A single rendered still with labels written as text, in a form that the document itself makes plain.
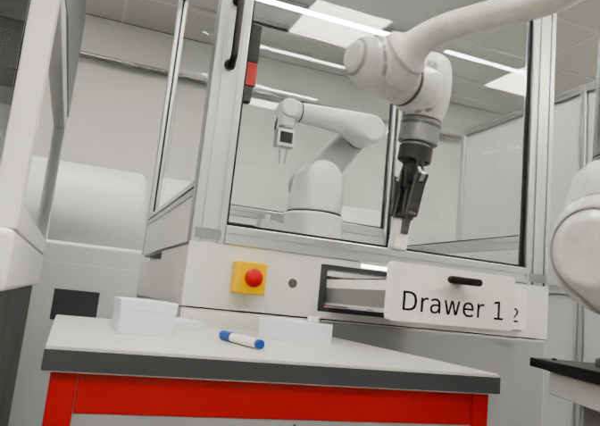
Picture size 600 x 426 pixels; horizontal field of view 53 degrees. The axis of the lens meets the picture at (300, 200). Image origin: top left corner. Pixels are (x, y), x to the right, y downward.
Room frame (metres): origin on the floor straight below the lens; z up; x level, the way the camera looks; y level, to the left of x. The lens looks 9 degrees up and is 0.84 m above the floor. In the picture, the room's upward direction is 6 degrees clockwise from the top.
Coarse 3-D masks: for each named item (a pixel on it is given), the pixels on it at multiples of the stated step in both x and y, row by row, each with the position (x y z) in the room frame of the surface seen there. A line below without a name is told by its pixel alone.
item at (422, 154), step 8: (408, 144) 1.26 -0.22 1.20; (416, 144) 1.26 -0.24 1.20; (400, 152) 1.28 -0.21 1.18; (408, 152) 1.26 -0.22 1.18; (416, 152) 1.26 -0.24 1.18; (424, 152) 1.26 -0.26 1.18; (432, 152) 1.28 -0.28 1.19; (400, 160) 1.30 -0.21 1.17; (408, 160) 1.28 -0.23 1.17; (416, 160) 1.26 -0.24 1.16; (424, 160) 1.26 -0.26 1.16; (408, 168) 1.29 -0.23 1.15; (416, 168) 1.25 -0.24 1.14
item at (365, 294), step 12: (336, 288) 1.40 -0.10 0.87; (348, 288) 1.33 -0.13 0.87; (360, 288) 1.29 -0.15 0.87; (372, 288) 1.23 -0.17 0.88; (384, 288) 1.19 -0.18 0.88; (336, 300) 1.39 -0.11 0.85; (348, 300) 1.33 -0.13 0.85; (360, 300) 1.28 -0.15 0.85; (372, 300) 1.22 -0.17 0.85; (384, 300) 1.18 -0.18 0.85
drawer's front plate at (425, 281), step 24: (408, 264) 1.14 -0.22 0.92; (408, 288) 1.14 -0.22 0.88; (432, 288) 1.16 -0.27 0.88; (456, 288) 1.18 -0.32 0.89; (480, 288) 1.20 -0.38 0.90; (504, 288) 1.22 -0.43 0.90; (384, 312) 1.14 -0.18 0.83; (408, 312) 1.14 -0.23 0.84; (480, 312) 1.20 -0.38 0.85; (504, 312) 1.22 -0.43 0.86
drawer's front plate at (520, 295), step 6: (516, 288) 1.63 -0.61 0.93; (516, 294) 1.62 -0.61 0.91; (522, 294) 1.63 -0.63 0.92; (516, 300) 1.62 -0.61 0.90; (522, 300) 1.63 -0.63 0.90; (516, 306) 1.62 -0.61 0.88; (522, 306) 1.63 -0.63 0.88; (522, 312) 1.63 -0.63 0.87; (516, 318) 1.63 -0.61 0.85; (522, 318) 1.63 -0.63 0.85; (516, 324) 1.63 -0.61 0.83; (522, 324) 1.63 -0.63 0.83
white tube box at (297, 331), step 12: (264, 324) 1.18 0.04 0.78; (276, 324) 1.15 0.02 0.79; (288, 324) 1.12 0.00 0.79; (300, 324) 1.10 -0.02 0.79; (312, 324) 1.12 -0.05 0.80; (324, 324) 1.14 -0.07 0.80; (264, 336) 1.18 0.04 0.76; (276, 336) 1.15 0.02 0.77; (288, 336) 1.12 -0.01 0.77; (300, 336) 1.11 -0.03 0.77; (312, 336) 1.12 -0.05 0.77; (324, 336) 1.14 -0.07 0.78
